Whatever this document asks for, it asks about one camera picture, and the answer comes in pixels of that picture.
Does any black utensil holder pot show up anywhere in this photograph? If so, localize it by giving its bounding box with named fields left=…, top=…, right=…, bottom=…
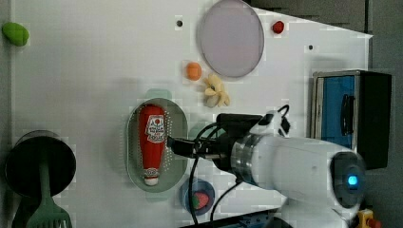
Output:
left=5, top=130, right=76, bottom=199

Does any peeled yellow banana toy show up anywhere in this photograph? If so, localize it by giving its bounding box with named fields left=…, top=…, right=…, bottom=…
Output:
left=203, top=73, right=230, bottom=108

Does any red strawberry toy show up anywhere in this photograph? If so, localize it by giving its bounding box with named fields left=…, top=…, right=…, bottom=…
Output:
left=192, top=192, right=209, bottom=210

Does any green oval strainer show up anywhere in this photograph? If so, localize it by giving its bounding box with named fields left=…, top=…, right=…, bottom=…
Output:
left=125, top=88, right=188, bottom=201

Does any blue metal frame rail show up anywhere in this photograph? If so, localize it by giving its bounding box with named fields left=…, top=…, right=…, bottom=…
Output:
left=181, top=210, right=294, bottom=228

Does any red ketchup bottle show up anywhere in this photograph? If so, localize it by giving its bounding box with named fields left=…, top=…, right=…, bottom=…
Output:
left=138, top=104, right=165, bottom=186

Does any green slotted spatula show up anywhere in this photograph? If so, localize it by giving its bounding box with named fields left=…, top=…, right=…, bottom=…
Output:
left=27, top=161, right=72, bottom=228

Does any blue small bowl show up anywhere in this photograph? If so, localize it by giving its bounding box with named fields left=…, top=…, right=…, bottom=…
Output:
left=179, top=179, right=215, bottom=216

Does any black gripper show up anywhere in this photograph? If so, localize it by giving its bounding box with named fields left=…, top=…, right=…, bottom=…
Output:
left=167, top=113, right=261, bottom=173

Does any small orange fruit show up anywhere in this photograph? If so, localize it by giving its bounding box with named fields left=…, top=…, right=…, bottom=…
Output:
left=186, top=62, right=202, bottom=81

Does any red tomato toy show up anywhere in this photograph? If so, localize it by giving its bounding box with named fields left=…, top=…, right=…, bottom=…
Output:
left=272, top=21, right=284, bottom=34

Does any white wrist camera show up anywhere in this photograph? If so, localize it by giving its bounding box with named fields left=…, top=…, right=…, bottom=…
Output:
left=249, top=104, right=291, bottom=138

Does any lilac round plate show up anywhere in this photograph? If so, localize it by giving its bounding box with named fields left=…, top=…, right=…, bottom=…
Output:
left=199, top=0, right=264, bottom=77

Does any green cup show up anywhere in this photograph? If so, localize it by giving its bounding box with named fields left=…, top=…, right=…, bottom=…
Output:
left=188, top=122, right=218, bottom=140

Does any yellow red emergency button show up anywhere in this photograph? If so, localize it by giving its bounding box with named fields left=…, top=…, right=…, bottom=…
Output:
left=356, top=209, right=382, bottom=228

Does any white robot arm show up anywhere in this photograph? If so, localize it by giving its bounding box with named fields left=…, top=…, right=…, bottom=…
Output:
left=167, top=111, right=365, bottom=228

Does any black silver toaster oven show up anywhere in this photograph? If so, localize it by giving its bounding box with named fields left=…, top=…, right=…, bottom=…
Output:
left=310, top=69, right=392, bottom=170

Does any green lime toy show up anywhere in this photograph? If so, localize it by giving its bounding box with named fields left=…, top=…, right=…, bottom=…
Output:
left=2, top=22, right=29, bottom=47

